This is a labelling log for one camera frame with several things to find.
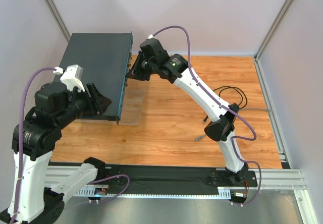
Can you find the aluminium rail frame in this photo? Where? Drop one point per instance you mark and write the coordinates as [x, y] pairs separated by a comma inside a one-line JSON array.
[[170, 120]]

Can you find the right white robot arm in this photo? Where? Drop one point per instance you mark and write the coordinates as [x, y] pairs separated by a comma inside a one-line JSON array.
[[176, 70]]

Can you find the clear acrylic riser plate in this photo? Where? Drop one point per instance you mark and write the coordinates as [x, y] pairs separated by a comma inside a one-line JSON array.
[[132, 106]]

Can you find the right aluminium corner post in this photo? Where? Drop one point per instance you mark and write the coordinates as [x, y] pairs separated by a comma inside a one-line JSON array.
[[274, 27]]

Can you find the left aluminium corner post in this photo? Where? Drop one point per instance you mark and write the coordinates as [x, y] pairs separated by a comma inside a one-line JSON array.
[[58, 19]]

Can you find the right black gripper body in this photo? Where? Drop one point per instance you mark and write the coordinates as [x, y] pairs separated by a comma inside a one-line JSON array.
[[139, 67]]

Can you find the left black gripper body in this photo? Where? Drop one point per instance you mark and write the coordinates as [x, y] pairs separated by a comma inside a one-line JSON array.
[[91, 101]]

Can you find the dark blue network switch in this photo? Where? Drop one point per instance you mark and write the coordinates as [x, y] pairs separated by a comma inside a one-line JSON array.
[[104, 58]]

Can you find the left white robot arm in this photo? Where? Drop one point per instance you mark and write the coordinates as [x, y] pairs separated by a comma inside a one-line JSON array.
[[33, 143]]

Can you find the grey slotted cable duct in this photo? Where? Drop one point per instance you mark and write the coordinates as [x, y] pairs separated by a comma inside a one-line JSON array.
[[219, 193]]

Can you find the aluminium corner post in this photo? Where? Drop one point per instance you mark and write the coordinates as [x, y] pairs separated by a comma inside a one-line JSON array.
[[58, 19], [274, 27]]

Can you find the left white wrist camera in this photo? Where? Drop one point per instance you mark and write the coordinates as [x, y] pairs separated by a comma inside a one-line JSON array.
[[72, 78]]

